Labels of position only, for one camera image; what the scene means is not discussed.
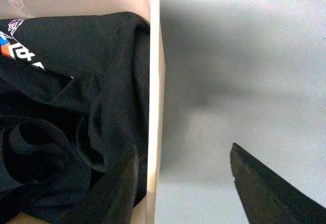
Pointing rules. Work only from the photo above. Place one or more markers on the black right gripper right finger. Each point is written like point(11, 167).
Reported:
point(268, 198)

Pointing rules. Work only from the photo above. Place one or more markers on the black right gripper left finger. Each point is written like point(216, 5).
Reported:
point(112, 198)

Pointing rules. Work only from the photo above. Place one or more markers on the white plastic laundry hamper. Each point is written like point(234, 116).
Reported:
point(149, 10)

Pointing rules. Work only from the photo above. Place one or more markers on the black printed t-shirt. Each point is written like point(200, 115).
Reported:
point(74, 99)

